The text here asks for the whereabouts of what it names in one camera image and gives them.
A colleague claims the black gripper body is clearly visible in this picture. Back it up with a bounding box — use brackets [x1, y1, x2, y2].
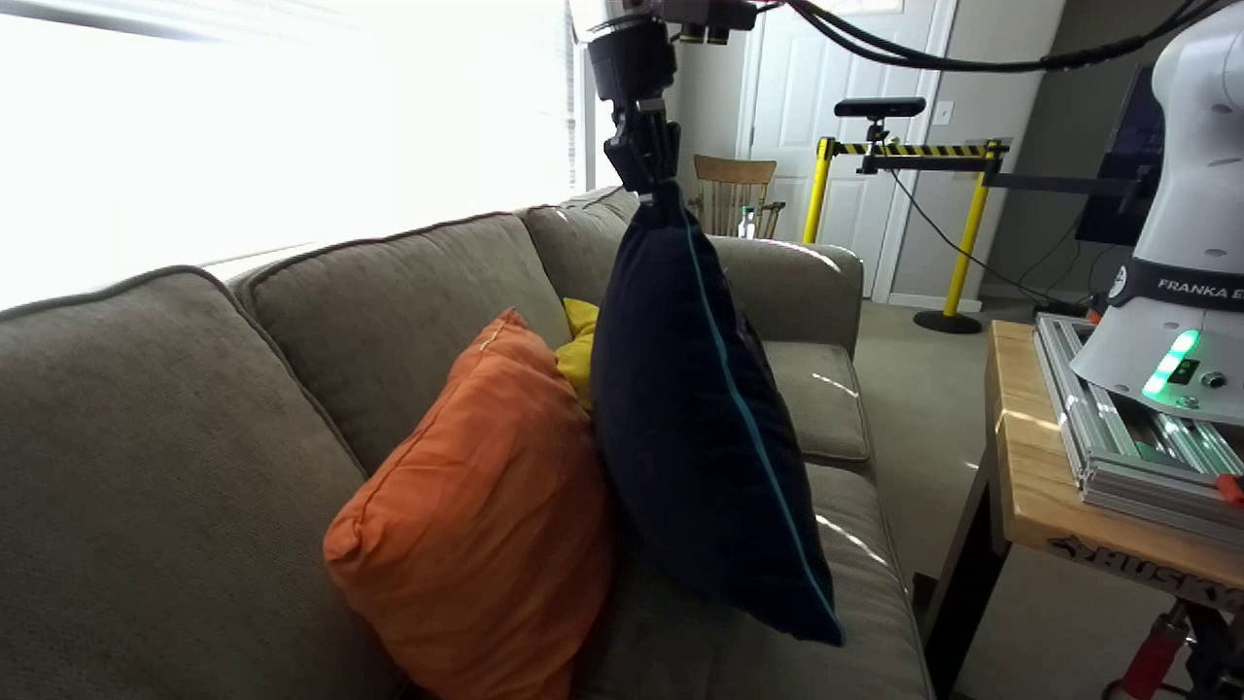
[599, 29, 681, 196]

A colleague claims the black pillow with teal piping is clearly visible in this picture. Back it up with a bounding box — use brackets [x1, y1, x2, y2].
[591, 188, 845, 644]

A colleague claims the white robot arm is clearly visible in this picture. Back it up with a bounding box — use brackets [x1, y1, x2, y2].
[563, 0, 1244, 425]

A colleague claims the yellow throw pillow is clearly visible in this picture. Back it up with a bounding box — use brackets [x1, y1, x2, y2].
[555, 300, 599, 397]

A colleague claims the orange throw pillow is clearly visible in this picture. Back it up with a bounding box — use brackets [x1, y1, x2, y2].
[324, 311, 616, 700]

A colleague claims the white door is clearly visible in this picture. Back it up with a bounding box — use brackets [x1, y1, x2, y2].
[747, 0, 958, 300]

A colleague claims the dark monitor screen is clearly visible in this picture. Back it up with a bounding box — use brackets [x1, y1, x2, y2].
[1079, 68, 1165, 246]

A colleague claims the grey fabric sofa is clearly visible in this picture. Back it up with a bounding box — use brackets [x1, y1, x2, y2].
[0, 189, 935, 700]

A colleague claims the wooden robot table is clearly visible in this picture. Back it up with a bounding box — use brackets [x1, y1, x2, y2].
[923, 316, 1244, 700]

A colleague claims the red clamp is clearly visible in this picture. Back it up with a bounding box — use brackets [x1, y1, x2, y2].
[1103, 605, 1190, 700]

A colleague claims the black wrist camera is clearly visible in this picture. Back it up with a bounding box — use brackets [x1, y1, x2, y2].
[660, 0, 759, 33]

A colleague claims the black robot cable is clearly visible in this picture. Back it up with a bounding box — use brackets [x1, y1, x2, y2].
[775, 0, 1237, 77]

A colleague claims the black stereo camera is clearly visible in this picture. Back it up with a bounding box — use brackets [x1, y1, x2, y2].
[831, 97, 926, 121]

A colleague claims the yellow black camera stand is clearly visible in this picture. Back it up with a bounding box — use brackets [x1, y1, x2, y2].
[803, 138, 1010, 333]

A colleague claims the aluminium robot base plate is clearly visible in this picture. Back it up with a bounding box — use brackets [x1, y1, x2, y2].
[1033, 316, 1244, 537]

